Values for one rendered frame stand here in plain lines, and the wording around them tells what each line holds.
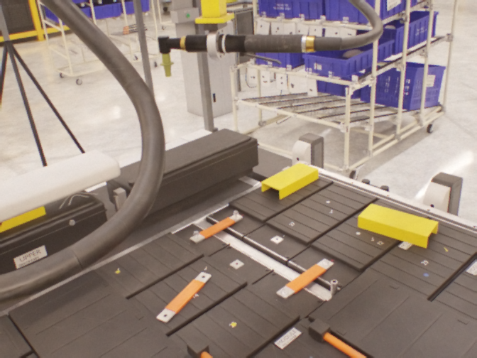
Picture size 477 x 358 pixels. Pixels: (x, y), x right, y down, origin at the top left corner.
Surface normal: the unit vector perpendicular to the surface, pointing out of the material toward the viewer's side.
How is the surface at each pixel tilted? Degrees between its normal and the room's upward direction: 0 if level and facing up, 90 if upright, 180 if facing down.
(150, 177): 37
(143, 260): 0
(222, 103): 90
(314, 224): 0
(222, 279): 0
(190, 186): 90
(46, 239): 90
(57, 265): 43
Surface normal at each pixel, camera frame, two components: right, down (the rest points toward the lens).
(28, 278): 0.18, -0.38
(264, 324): -0.07, -0.90
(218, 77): 0.67, 0.28
